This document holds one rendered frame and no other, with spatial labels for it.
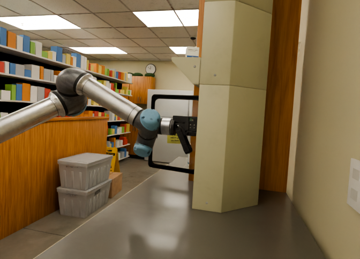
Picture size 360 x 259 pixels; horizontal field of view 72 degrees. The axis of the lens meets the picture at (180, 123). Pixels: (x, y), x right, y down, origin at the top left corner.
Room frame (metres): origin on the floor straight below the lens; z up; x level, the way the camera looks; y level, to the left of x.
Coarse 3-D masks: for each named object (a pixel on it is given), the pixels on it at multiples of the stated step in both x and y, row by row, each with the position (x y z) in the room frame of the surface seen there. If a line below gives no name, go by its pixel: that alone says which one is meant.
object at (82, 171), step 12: (72, 156) 3.08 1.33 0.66; (84, 156) 3.14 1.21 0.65; (96, 156) 3.19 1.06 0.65; (108, 156) 3.22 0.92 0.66; (60, 168) 2.84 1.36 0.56; (72, 168) 2.80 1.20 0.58; (84, 168) 2.76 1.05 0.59; (96, 168) 2.96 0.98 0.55; (108, 168) 3.25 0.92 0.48; (72, 180) 2.81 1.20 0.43; (84, 180) 2.78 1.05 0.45; (96, 180) 3.00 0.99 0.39
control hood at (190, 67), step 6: (174, 60) 0.94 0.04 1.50; (180, 60) 0.94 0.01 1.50; (186, 60) 0.93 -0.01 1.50; (192, 60) 0.93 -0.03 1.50; (198, 60) 0.92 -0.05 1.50; (180, 66) 0.94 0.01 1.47; (186, 66) 0.93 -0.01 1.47; (192, 66) 0.93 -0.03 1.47; (198, 66) 0.92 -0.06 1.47; (186, 72) 0.93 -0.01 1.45; (192, 72) 0.93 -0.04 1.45; (198, 72) 0.92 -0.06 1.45; (192, 78) 0.93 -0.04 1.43; (198, 78) 0.92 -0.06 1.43; (198, 84) 0.93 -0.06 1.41
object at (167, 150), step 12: (156, 108) 1.33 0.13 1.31; (168, 108) 1.30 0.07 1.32; (180, 108) 1.27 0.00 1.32; (192, 108) 1.25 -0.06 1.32; (156, 144) 1.32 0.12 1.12; (168, 144) 1.30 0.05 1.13; (180, 144) 1.27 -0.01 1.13; (192, 144) 1.24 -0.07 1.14; (156, 156) 1.32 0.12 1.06; (168, 156) 1.29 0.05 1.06; (180, 156) 1.27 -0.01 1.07; (192, 156) 1.24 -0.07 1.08; (192, 168) 1.24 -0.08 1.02
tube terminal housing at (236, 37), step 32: (224, 32) 0.90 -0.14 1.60; (256, 32) 0.95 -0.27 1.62; (224, 64) 0.90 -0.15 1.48; (256, 64) 0.96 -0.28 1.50; (224, 96) 0.90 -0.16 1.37; (256, 96) 0.97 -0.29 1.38; (224, 128) 0.90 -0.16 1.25; (256, 128) 0.98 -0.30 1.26; (224, 160) 0.89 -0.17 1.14; (256, 160) 0.98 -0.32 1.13; (224, 192) 0.90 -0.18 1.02; (256, 192) 0.99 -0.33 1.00
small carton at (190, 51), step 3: (186, 48) 1.03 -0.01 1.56; (189, 48) 1.01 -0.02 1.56; (192, 48) 1.02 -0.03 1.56; (195, 48) 1.02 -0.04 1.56; (198, 48) 1.02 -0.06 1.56; (186, 51) 1.02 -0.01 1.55; (189, 51) 1.01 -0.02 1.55; (192, 51) 1.02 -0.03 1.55; (195, 51) 1.02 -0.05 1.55; (198, 51) 1.02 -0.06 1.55; (186, 54) 1.01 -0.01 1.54; (189, 54) 1.01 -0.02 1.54; (192, 54) 1.02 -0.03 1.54; (195, 54) 1.02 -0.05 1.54; (198, 54) 1.02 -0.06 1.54
